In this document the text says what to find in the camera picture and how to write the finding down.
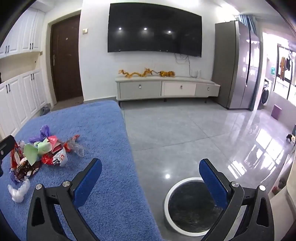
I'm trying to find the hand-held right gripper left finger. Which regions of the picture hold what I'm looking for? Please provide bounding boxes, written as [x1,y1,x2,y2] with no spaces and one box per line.
[26,158,102,241]

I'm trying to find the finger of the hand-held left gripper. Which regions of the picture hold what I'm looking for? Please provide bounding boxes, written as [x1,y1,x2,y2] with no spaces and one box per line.
[0,135,15,176]

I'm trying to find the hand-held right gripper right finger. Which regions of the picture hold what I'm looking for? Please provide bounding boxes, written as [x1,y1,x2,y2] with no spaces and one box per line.
[199,158,275,241]

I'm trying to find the green paper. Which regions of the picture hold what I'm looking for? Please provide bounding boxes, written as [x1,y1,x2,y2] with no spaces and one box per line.
[24,138,53,166]

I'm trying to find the white round waste bin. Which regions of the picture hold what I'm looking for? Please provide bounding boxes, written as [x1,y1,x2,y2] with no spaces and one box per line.
[164,177,228,237]

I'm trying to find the brown snack packet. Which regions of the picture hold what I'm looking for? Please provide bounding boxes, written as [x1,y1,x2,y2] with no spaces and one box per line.
[9,160,41,182]

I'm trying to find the red striped snack packet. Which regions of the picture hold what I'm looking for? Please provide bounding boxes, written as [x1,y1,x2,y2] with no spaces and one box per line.
[10,141,25,168]

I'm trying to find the white printed snack packet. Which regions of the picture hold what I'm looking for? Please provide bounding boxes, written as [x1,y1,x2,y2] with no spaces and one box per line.
[52,148,68,167]

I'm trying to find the red clear plastic wrapper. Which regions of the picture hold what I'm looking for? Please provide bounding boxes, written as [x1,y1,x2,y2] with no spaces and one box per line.
[64,135,85,157]

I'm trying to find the purple plastic bag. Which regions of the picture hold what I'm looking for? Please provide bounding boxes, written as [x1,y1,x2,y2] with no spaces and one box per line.
[29,125,51,143]

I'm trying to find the red foil wrapper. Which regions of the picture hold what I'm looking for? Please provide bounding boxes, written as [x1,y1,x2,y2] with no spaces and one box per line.
[41,152,56,165]

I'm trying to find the white base cabinets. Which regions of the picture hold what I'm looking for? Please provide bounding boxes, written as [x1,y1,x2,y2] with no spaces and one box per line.
[0,68,48,137]

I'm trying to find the white plastic bag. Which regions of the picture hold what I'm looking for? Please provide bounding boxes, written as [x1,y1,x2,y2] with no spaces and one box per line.
[8,178,30,203]

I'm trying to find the blue fluffy blanket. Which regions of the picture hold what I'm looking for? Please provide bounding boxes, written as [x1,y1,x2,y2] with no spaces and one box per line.
[0,100,162,241]

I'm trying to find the purple stool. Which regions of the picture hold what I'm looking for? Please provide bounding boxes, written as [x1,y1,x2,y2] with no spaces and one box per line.
[272,104,281,120]

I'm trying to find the dark brown door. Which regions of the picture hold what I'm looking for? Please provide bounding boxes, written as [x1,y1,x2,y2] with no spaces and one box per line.
[50,17,84,102]

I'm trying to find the washing machine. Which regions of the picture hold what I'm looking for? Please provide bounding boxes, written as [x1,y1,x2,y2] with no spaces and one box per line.
[258,80,270,110]

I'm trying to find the white television console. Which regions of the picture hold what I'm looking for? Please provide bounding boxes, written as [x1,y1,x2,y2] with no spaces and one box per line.
[115,75,221,107]

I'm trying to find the golden dragon figurine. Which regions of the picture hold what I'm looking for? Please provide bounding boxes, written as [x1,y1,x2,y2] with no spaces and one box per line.
[119,68,156,79]

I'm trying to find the balcony window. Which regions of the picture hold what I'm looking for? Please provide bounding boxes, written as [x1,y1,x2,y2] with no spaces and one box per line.
[273,44,296,102]

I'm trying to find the grey refrigerator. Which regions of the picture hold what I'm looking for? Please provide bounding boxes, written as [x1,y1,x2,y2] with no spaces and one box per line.
[212,20,260,110]

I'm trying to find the hanging clothes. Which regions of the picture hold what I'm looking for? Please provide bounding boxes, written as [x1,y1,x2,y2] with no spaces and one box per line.
[277,56,293,81]

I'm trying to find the white wall cabinets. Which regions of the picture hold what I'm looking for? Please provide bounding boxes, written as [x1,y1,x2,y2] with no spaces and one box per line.
[0,7,45,58]

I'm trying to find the white hanging cable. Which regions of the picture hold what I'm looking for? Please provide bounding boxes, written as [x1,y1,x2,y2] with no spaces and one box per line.
[174,53,196,77]

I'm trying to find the black wall television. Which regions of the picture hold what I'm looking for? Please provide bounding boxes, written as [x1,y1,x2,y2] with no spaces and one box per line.
[107,3,203,58]

